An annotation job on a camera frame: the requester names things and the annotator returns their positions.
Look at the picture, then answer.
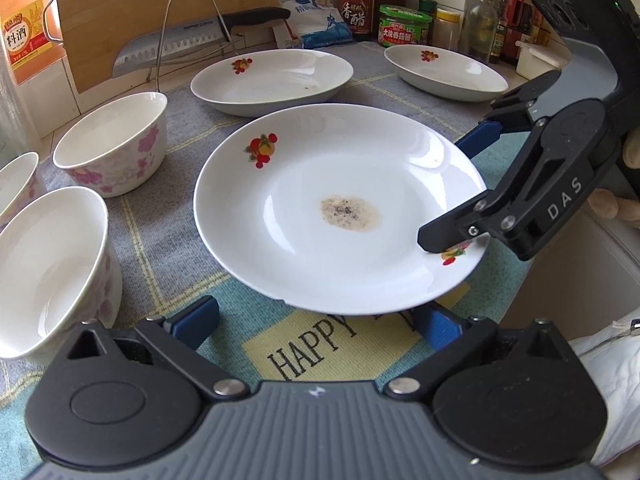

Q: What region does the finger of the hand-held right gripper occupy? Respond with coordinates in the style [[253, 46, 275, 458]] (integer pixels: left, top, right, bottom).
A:
[[417, 127, 583, 253], [454, 70, 563, 157]]

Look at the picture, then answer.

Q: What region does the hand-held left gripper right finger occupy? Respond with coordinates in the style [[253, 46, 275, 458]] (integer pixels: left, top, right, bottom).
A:
[[382, 304, 573, 403]]

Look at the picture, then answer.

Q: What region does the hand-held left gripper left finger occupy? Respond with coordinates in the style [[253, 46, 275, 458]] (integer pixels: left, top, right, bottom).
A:
[[65, 295, 251, 403]]

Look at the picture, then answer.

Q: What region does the white plate with fruit print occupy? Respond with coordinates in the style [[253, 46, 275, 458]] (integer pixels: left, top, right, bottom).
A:
[[384, 45, 509, 103], [190, 51, 354, 117]]

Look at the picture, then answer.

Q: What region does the white bowl with pink flowers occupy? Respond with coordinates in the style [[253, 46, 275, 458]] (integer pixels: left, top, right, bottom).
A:
[[0, 186, 123, 361], [52, 91, 168, 198], [0, 151, 48, 221]]

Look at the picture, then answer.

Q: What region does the white plate with brown stain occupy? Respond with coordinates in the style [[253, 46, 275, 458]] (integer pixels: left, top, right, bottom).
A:
[[193, 103, 493, 317]]

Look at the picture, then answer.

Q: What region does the person's right hand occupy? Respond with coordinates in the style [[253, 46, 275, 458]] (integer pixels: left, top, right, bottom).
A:
[[586, 127, 640, 221]]

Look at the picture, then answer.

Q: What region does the white plastic box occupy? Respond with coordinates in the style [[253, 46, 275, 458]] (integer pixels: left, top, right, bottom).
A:
[[515, 40, 563, 81]]

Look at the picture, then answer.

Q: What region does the dark sauce bottle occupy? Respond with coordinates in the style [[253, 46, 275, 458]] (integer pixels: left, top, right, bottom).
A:
[[487, 0, 516, 63], [505, 0, 536, 66], [530, 0, 551, 46]]

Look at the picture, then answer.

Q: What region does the grey and teal checked cloth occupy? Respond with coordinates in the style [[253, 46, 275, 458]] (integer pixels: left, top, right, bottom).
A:
[[0, 40, 551, 480]]

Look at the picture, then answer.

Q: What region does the clear bottle with red cap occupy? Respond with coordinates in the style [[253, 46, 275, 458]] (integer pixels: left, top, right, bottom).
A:
[[462, 0, 501, 65]]

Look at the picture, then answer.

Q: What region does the yellow lid spice jar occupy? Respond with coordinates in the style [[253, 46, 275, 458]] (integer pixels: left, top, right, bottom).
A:
[[432, 7, 463, 52]]

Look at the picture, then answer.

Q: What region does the green lid sauce jar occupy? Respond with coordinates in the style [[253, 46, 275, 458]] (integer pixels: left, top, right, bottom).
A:
[[377, 4, 433, 47]]

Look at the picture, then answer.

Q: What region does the person's white clothing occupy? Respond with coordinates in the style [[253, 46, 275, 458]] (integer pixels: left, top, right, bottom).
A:
[[569, 317, 640, 467]]

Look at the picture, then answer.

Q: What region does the dark vinegar bottle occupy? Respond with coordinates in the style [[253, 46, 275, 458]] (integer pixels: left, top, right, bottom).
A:
[[341, 0, 377, 42]]

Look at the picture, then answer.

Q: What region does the white and blue salt bag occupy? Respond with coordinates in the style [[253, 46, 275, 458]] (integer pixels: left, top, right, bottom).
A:
[[272, 0, 357, 50]]

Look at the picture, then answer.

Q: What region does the bamboo cutting board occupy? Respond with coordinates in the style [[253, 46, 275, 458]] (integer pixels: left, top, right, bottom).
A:
[[42, 0, 275, 95]]

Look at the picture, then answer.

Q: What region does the orange cooking wine bottle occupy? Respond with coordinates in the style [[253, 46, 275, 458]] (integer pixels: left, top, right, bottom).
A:
[[0, 0, 63, 86]]

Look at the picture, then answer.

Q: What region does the metal wire rack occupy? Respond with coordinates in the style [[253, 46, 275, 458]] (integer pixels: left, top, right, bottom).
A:
[[152, 0, 241, 96]]

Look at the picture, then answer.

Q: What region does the kitchen knife with black handle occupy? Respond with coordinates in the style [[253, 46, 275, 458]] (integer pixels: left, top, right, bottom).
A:
[[111, 7, 292, 79]]

